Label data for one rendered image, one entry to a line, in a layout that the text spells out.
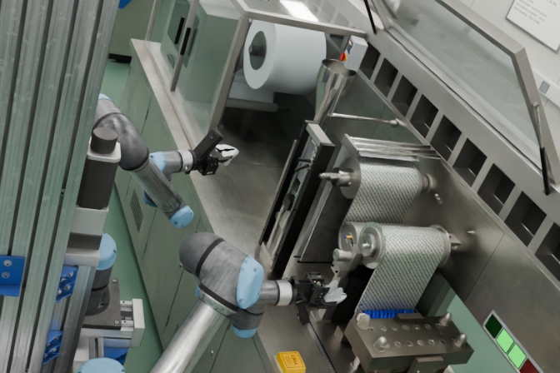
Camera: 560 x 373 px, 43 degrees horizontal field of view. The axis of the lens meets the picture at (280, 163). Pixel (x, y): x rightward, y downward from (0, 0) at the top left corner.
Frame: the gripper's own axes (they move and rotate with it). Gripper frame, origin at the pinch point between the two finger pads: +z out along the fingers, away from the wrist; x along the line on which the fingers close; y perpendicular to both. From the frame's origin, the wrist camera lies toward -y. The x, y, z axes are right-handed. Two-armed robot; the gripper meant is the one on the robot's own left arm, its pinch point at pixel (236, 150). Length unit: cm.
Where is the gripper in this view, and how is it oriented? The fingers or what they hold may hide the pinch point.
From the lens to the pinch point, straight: 250.0
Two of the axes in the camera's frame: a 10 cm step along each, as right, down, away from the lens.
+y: -3.9, 7.5, 5.4
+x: 5.6, 6.6, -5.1
